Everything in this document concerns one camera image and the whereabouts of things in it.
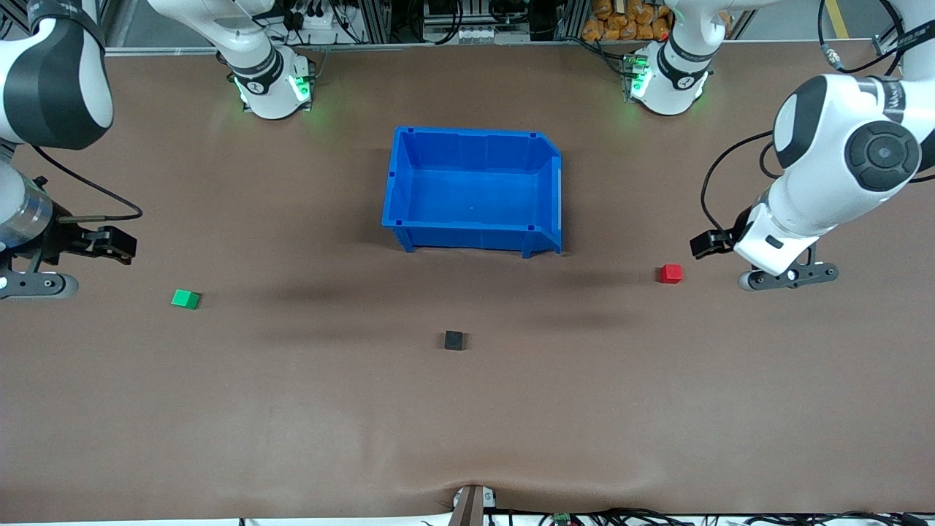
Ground orange snack bags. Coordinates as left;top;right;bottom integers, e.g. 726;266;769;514
582;0;674;42

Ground blue plastic bin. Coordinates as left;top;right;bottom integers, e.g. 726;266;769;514
381;126;564;259

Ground white power strip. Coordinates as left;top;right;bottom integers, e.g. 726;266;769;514
291;0;344;31

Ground grey control box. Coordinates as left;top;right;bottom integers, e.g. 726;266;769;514
422;0;533;43

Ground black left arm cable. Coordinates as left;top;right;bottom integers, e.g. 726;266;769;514
700;0;910;236

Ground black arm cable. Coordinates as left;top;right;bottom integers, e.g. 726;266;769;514
700;0;910;236
31;145;144;221

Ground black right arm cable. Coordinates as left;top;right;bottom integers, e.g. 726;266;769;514
31;145;144;221

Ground aluminium frame post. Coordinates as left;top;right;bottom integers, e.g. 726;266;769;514
553;0;589;41
358;0;395;43

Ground aluminium table edge rail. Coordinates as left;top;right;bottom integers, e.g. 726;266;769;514
102;37;888;56

